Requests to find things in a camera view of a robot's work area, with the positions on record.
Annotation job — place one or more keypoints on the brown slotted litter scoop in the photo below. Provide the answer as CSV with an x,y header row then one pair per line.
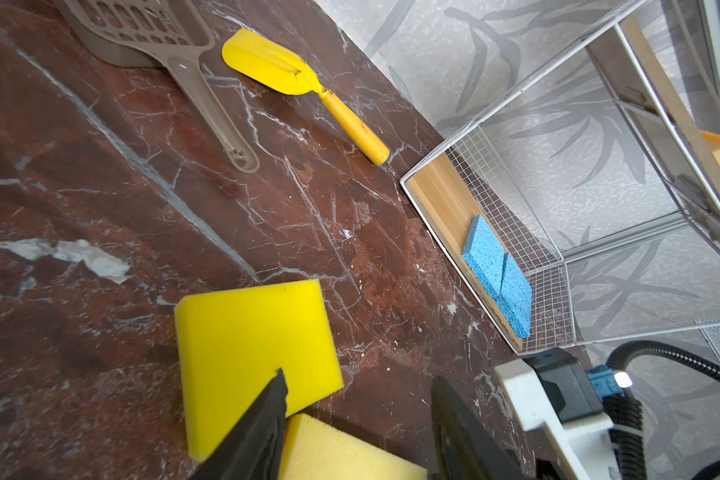
x,y
169,34

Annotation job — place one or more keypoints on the pale yellow sponge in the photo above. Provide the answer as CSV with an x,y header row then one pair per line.
x,y
316,450

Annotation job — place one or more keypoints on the white wire wooden shelf rack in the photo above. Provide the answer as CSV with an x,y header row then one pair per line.
x,y
554,169

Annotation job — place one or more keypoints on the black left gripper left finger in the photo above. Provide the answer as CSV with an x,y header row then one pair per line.
x,y
253,448

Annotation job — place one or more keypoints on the aluminium frame profile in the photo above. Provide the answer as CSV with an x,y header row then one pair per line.
x,y
675,287

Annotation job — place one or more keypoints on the yellow foam sponge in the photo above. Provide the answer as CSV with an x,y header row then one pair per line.
x,y
232,343

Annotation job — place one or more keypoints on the blue cellulose sponge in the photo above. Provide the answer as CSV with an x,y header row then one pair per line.
x,y
484,255
515,298

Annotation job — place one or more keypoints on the yellow plastic scoop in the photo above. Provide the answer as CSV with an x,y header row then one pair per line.
x,y
287,73

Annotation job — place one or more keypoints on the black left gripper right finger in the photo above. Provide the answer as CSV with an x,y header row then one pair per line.
x,y
465,449

